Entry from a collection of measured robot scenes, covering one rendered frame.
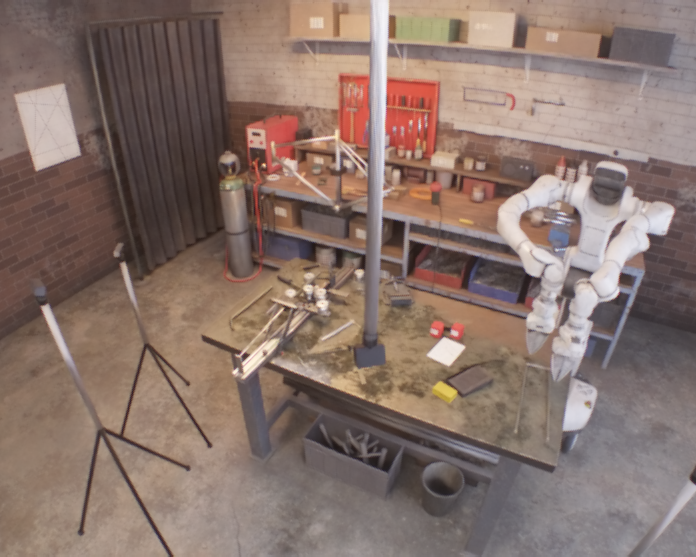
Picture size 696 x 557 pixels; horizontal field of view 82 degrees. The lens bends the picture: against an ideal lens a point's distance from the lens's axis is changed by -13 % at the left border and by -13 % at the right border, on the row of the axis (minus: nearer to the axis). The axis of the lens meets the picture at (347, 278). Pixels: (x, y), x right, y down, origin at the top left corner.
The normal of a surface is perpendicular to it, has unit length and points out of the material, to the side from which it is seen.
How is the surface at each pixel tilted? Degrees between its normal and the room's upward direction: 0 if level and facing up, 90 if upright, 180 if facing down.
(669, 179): 90
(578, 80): 90
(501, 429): 0
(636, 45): 90
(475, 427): 0
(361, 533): 0
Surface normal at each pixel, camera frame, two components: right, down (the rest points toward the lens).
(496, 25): -0.46, 0.50
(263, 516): 0.00, -0.85
